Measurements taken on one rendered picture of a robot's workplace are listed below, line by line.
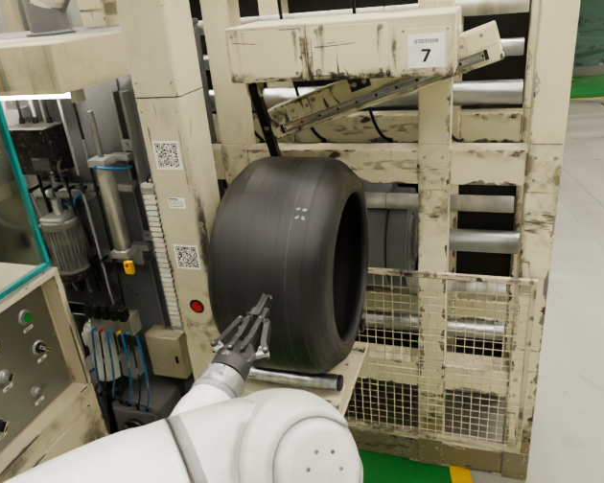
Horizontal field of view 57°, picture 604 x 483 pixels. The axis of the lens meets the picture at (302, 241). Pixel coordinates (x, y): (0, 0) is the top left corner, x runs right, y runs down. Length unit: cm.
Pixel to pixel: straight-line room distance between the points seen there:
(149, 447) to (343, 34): 124
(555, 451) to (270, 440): 237
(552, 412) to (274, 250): 193
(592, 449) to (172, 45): 227
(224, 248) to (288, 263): 16
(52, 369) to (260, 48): 103
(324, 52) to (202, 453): 124
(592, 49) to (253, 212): 1016
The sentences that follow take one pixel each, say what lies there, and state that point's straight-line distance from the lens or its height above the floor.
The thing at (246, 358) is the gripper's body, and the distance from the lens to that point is 111.
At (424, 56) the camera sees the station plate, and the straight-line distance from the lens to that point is 148.
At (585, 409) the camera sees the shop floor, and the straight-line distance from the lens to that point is 296.
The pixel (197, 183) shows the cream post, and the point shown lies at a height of 143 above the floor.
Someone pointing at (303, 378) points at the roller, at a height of 91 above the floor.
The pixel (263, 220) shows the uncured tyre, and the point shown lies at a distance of 128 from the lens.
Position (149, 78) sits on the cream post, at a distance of 144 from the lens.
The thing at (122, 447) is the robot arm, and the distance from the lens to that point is 44.
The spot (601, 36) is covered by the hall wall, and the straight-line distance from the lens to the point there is 1123.
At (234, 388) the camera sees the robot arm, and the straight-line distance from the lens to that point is 105.
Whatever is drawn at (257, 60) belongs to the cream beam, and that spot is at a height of 170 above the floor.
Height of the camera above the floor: 188
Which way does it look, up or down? 25 degrees down
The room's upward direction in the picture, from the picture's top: 6 degrees counter-clockwise
